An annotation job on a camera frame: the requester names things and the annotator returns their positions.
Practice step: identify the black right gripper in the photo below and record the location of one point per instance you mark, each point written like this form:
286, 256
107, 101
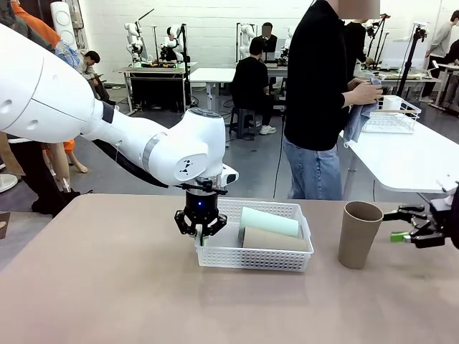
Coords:
446, 218

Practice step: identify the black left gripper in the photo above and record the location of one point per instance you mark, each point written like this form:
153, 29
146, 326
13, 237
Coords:
201, 206

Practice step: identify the brown paper cup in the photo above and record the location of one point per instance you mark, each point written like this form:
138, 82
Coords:
272, 242
358, 236

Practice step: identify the white perforated plastic basket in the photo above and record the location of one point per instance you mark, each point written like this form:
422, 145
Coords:
251, 259

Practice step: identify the mint green cup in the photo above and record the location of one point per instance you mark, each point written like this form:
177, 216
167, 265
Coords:
269, 221

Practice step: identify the blue grey cloth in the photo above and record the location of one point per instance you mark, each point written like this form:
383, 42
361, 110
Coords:
355, 125

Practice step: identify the person's right forearm black sleeve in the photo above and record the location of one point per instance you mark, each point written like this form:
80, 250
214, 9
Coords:
340, 100

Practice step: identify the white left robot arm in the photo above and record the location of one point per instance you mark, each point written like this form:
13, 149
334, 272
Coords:
54, 96

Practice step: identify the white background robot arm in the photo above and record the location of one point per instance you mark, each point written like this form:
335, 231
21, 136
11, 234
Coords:
133, 43
172, 43
246, 39

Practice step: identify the person's right hand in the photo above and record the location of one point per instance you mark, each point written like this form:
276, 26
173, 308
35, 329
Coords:
365, 96

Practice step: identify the person's left hand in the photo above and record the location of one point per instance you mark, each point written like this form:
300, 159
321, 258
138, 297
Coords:
360, 83

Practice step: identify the white side table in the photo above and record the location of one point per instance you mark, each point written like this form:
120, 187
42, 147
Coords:
401, 161

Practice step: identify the dark plastic stool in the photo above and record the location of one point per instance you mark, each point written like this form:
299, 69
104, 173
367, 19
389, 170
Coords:
244, 123

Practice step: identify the white cup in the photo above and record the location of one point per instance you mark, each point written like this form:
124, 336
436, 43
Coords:
392, 103

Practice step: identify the desk with black panel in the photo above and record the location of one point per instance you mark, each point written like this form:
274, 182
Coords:
157, 89

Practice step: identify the grey desk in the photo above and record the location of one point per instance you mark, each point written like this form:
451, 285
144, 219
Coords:
412, 77

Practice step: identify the white standing desk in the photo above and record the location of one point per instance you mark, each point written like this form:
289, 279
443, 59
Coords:
211, 75

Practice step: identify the mannequin in orange clothing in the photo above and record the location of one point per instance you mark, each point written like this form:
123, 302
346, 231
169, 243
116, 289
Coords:
62, 161

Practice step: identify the seated person in black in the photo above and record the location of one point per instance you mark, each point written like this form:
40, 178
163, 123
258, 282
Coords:
251, 79

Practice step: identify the black tripod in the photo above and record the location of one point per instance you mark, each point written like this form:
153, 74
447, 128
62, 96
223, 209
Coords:
409, 61

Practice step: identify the person in green jacket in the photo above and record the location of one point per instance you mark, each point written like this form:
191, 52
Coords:
32, 172

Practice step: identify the person in black sweater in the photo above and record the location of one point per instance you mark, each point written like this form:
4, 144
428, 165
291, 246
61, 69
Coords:
312, 71

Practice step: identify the person in grey sweater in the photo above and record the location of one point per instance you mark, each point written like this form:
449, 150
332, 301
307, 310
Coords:
443, 39

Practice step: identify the person in black top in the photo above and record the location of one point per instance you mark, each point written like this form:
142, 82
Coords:
356, 43

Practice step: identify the seated person in grey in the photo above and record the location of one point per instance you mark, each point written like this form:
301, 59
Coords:
89, 64

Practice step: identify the brown board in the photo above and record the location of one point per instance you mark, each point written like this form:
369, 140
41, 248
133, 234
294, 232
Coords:
4, 225

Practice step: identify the person with dark top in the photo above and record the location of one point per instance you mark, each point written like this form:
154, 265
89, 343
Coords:
269, 39

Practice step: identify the white round fan base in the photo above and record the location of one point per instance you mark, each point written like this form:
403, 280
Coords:
7, 182

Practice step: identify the blue patterned garment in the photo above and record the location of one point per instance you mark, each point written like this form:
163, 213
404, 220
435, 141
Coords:
70, 53

